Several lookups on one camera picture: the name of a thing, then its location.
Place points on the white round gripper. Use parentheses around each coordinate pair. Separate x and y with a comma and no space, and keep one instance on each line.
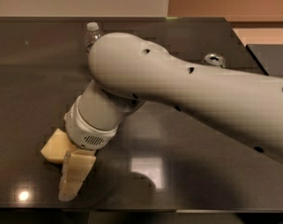
(85,133)

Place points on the open aluminium drink can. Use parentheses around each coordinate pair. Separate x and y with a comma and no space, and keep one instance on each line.
(214,59)

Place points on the yellow foam sponge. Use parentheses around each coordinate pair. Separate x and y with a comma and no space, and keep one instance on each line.
(56,147)

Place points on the clear plastic water bottle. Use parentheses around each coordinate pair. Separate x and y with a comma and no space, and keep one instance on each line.
(92,35)

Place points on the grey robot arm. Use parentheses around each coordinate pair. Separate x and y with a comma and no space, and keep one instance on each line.
(128,71)

